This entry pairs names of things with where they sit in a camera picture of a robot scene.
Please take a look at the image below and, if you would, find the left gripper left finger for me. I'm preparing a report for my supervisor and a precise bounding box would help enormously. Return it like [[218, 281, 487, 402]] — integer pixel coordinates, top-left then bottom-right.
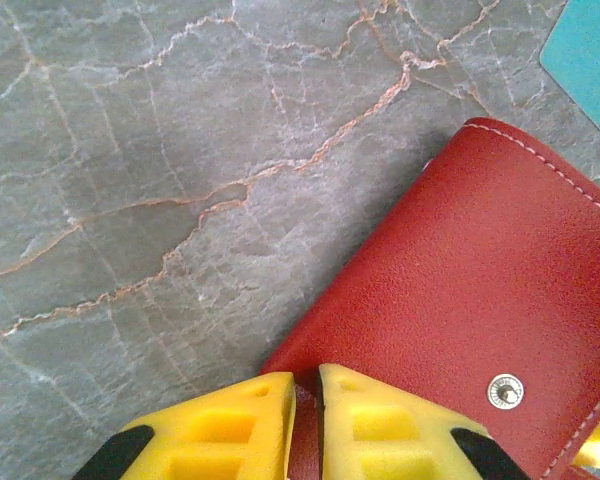
[[71, 371, 298, 480]]

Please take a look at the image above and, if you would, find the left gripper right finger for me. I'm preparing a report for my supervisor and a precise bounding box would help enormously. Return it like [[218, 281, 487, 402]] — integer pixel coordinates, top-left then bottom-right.
[[316, 362, 530, 480]]

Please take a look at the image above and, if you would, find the red leather card holder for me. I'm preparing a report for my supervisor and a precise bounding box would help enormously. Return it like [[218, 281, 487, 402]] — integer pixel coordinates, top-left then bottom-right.
[[259, 116, 600, 480]]

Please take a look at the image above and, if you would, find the teal card with black stripe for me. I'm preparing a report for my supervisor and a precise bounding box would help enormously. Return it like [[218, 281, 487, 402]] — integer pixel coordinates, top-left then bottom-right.
[[538, 0, 600, 152]]

